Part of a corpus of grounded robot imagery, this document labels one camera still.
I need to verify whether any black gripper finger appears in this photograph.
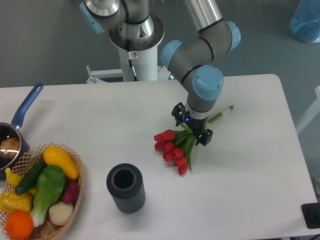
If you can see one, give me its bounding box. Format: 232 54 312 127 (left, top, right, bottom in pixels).
194 127 214 146
171 102 186 126

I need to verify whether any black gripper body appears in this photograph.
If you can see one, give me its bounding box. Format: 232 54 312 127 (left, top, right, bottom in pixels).
184 111 209 133

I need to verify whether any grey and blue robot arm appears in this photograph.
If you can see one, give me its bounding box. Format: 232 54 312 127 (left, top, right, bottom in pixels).
79 0 241 145

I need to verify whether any red tulip bouquet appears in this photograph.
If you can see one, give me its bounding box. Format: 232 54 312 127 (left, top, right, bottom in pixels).
153 104 236 176

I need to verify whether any dark grey ribbed vase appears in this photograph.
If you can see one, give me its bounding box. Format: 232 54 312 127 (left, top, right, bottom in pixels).
106 163 146 214

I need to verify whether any black device at table edge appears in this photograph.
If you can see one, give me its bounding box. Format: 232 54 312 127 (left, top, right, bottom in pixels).
301 202 320 229

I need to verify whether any yellow squash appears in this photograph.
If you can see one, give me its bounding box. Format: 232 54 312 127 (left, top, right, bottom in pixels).
43 145 80 180

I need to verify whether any green bok choy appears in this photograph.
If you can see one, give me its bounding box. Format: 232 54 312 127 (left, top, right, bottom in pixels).
30 165 66 228

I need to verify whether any blue transparent container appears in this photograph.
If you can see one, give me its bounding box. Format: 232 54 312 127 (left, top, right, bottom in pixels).
289 0 320 44

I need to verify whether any white garlic bulb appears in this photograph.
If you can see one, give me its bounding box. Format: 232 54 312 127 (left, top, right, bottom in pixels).
49 201 73 226

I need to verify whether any dark green cucumber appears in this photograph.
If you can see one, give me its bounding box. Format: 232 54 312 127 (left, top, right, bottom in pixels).
15 157 47 195

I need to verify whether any browned bread roll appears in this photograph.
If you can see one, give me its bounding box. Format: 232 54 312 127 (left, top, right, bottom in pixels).
0 137 20 160

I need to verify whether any yellow banana pepper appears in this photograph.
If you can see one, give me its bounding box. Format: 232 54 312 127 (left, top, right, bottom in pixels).
5 167 23 188

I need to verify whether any yellow pumpkin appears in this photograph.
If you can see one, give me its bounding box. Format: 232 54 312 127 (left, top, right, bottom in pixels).
0 190 33 215

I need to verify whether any orange fruit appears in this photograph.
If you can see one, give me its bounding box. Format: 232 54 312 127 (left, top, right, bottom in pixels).
5 210 34 240

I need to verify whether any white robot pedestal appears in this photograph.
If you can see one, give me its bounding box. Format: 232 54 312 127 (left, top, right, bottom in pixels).
85 14 176 85

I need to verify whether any black cable on pedestal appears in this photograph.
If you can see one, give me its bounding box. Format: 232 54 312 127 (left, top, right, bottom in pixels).
126 38 139 82

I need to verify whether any white frame at right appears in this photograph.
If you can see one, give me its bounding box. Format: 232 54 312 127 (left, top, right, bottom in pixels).
295 85 320 135

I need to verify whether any blue handled saucepan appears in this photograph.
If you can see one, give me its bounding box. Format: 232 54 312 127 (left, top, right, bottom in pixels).
0 83 44 181

